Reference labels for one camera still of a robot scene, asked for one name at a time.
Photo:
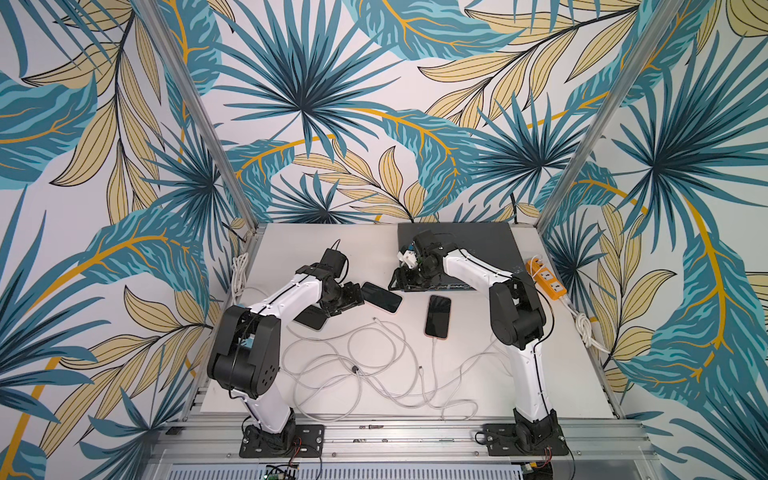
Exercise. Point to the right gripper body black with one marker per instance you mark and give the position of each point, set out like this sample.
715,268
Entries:
411,279

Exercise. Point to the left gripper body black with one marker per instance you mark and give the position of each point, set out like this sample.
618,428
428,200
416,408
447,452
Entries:
349,294

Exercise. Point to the phone with white case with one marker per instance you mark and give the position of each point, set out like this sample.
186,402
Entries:
380,297

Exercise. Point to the phone with pink case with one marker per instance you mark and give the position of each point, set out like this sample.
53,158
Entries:
438,317

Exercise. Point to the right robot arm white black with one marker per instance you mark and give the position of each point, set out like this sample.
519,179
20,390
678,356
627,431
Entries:
516,318

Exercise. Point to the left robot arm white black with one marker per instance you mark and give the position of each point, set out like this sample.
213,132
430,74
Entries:
245,356

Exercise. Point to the phone with light blue case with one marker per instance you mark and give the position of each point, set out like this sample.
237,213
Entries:
312,317

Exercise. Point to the orange power strip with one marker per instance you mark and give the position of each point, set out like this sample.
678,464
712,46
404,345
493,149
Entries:
545,279

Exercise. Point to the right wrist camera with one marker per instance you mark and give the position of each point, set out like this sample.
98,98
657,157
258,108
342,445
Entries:
408,258

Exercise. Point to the grey network switch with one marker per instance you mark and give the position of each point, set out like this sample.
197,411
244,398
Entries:
492,243

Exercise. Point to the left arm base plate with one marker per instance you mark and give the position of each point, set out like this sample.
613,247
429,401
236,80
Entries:
296,441

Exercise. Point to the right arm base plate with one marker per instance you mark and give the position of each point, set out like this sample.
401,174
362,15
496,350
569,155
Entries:
542,439

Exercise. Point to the aluminium front rail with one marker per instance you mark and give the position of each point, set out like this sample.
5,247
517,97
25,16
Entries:
218,440

